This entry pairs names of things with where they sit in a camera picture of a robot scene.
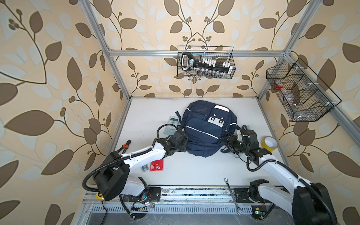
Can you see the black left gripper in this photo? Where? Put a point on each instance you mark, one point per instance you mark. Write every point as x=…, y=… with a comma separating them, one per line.
x=184, y=144

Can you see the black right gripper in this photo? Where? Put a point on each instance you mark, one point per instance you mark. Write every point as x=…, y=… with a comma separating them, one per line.
x=231, y=139

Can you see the navy blue backpack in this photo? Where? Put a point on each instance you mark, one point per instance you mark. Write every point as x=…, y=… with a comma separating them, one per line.
x=207, y=125

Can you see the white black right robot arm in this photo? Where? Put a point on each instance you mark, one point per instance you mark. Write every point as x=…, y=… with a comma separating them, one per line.
x=307, y=202

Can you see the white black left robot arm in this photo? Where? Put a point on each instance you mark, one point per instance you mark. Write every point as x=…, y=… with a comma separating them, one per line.
x=113, y=177

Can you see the clear blister pack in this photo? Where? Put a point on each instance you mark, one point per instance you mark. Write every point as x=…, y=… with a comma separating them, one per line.
x=145, y=169

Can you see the yellow tape roll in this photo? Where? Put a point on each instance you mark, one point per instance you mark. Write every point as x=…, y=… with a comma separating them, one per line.
x=269, y=143

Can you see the red packaged item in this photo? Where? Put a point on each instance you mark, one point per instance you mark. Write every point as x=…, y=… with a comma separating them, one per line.
x=157, y=165

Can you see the silver combination wrench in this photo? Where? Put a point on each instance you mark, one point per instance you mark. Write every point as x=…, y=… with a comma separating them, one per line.
x=238, y=209

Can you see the red black pliers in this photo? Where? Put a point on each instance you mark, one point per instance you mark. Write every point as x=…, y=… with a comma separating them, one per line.
x=124, y=147

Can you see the black socket set holder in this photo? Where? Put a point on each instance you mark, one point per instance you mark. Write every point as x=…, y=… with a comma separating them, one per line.
x=193, y=62

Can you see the yellow tape measure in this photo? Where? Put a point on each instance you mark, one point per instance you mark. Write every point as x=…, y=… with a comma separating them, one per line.
x=99, y=196

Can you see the black wire basket right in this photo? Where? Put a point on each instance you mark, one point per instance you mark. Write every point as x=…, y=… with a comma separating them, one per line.
x=305, y=96

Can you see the black wire basket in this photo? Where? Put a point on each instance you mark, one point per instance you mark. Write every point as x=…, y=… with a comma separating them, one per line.
x=209, y=49
x=305, y=96

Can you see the black wire basket back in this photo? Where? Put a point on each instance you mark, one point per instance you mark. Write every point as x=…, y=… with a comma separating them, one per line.
x=209, y=49

